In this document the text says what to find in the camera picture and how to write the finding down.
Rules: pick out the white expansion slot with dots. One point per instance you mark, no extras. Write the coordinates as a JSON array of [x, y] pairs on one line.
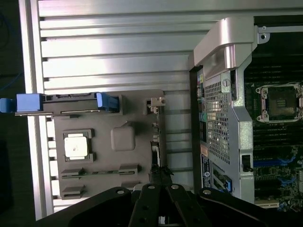
[[266, 204]]

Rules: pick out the CPU socket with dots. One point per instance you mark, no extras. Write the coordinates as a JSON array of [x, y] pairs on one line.
[[279, 102]]

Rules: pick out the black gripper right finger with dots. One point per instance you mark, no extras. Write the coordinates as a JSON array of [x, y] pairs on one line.
[[187, 208]]

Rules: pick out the blue case latch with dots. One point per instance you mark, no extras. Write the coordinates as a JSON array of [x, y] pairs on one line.
[[228, 184]]

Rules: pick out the open black PC case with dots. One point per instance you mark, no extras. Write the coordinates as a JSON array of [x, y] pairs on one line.
[[220, 106]]

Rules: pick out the green motherboard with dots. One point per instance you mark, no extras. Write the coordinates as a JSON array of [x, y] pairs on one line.
[[272, 142]]

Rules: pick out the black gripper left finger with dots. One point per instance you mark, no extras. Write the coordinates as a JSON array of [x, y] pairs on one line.
[[144, 208]]

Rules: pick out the silver CPU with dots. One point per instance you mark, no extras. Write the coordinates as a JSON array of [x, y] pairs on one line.
[[75, 146]]

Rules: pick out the black case switch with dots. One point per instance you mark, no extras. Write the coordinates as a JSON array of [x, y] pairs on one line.
[[246, 163]]

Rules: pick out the green RAM stick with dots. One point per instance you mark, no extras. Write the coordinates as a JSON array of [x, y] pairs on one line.
[[99, 173]]

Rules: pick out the hard disk with blue caddy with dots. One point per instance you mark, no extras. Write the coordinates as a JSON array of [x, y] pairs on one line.
[[28, 101]]

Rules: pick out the grey parts rack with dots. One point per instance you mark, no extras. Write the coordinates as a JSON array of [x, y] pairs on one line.
[[104, 160]]

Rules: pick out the blue expansion slot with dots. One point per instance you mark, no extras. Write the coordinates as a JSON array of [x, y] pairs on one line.
[[272, 162]]

